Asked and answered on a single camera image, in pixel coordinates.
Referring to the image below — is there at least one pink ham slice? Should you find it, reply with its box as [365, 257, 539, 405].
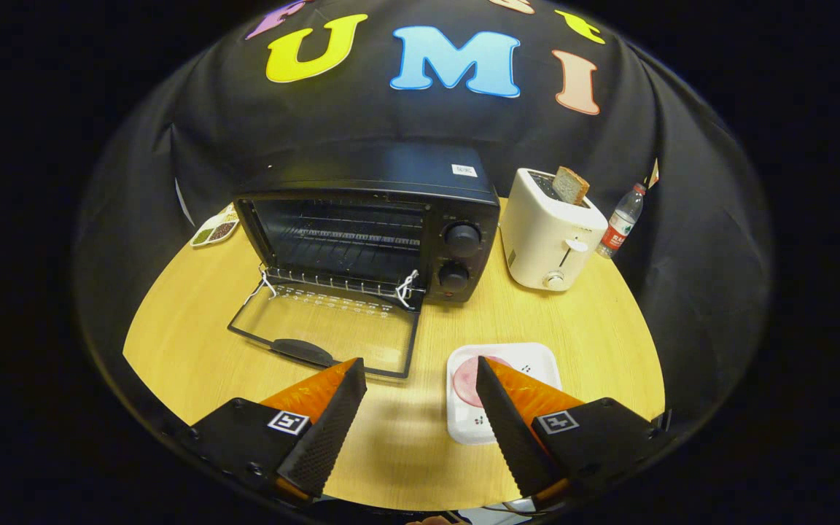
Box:
[454, 355, 512, 408]

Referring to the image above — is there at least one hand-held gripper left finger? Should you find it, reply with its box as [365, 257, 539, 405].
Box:
[187, 357, 368, 504]

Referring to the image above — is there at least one brown bread slice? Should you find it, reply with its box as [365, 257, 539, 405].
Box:
[553, 166, 590, 206]

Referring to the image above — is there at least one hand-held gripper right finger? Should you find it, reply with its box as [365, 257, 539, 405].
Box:
[475, 356, 665, 504]

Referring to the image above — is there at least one red label water bottle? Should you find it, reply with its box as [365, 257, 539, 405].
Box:
[595, 182, 647, 260]

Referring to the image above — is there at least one white pop-up toaster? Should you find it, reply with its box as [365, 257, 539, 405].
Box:
[499, 168, 609, 292]

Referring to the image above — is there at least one black toaster oven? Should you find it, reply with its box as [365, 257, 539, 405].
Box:
[227, 142, 501, 380]

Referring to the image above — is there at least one white square plate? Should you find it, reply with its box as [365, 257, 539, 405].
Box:
[446, 343, 563, 446]

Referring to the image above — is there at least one white divided bean dish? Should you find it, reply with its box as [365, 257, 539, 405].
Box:
[190, 204, 240, 249]

